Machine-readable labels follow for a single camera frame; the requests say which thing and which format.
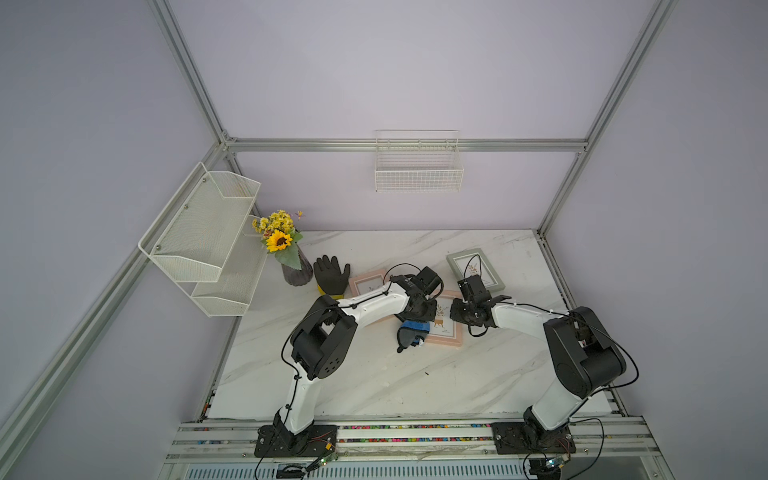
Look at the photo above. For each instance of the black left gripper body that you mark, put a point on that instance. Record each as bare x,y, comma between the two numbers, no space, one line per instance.
425,313

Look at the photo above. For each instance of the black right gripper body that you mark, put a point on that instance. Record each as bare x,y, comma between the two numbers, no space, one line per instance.
461,312

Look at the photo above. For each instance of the blue microfibre cloth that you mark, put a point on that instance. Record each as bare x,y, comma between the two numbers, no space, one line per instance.
411,333

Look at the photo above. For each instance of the pink picture frame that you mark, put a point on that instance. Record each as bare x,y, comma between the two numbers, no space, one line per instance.
443,330
367,282

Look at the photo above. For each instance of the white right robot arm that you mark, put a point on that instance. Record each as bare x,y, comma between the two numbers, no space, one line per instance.
585,358

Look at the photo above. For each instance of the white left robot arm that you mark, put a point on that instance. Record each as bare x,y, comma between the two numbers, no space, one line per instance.
320,342

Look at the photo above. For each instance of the black yellow work glove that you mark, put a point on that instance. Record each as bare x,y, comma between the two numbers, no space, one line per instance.
331,278

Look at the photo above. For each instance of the dark glass vase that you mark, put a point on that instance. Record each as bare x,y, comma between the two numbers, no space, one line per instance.
301,276

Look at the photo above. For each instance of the sunflower bouquet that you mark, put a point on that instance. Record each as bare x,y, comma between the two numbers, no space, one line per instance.
278,233

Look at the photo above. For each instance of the green picture frame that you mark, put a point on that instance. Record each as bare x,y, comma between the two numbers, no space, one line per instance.
467,263

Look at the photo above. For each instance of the white wire wall basket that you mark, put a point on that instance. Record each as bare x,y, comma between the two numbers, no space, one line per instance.
417,161

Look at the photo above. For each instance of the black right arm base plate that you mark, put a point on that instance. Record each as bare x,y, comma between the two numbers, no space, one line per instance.
529,436

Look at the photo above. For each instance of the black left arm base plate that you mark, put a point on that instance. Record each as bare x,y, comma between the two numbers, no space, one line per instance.
276,441

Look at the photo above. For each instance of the white mesh wall shelf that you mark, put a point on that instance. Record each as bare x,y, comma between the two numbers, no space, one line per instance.
204,243

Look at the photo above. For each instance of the aluminium front rail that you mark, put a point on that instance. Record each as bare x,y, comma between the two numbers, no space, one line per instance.
611,447

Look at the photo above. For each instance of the aluminium enclosure frame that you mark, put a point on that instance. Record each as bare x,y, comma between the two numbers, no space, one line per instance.
37,405

